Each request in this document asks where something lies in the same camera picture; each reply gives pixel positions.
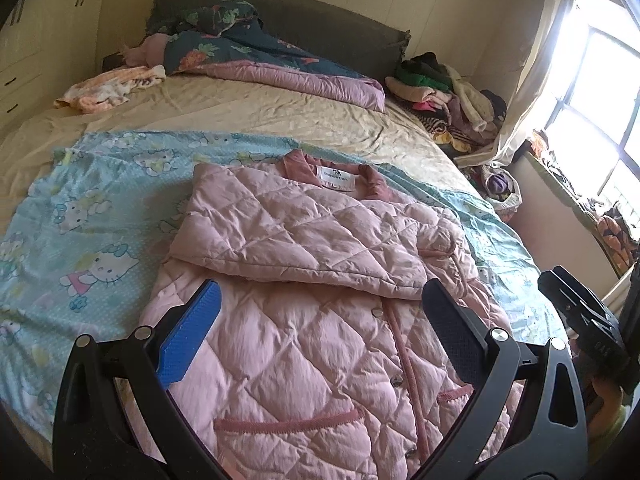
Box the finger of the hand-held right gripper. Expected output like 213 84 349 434
537 266 623 356

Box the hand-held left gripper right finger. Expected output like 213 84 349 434
421 278 588 480

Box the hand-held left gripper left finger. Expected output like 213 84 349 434
52 280 231 480

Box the pink quilted jacket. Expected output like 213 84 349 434
122 149 526 480

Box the bag of clothes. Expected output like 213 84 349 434
470 162 523 223

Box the pile of clothes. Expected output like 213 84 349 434
385 51 508 153

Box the person's right hand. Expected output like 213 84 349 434
589 375 625 418

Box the grey window ledge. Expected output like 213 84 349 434
520 145 640 281

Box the light blue cartoon printed sheet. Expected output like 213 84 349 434
0 130 566 428

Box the window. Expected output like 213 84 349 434
540 0 640 211

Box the bed with beige sheet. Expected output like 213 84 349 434
0 67 571 461

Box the cream curtain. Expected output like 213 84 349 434
452 0 581 168

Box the pink and white towel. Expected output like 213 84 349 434
54 64 167 114

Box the dark floral quilt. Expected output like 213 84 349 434
162 4 387 111

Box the pink fluffy cushion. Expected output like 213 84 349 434
122 32 168 68

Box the cream wardrobe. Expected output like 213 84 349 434
0 0 113 131

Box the dark grey headboard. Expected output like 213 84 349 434
147 0 412 68

